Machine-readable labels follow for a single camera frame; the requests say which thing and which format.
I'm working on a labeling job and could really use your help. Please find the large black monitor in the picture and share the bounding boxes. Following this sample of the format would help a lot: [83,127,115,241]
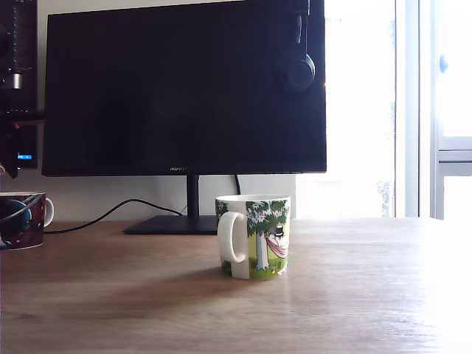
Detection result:
[41,0,327,178]

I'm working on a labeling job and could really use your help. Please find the white mug with tree print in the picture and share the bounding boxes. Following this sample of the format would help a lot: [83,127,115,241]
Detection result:
[215,194,291,281]

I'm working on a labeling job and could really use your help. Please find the pale window frame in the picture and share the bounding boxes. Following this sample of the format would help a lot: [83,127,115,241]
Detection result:
[393,0,472,221]

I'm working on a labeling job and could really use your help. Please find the dark screen with text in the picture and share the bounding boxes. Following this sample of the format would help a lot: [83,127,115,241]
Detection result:
[0,0,39,170]

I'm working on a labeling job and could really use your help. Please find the black headphones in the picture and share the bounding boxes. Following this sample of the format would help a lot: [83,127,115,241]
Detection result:
[274,0,317,95]

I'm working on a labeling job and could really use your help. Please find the black monitor stand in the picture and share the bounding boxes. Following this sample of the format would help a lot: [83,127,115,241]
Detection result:
[123,175,222,236]

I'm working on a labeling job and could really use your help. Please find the dark red printed mug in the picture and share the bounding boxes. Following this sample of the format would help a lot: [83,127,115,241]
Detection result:
[0,190,55,251]

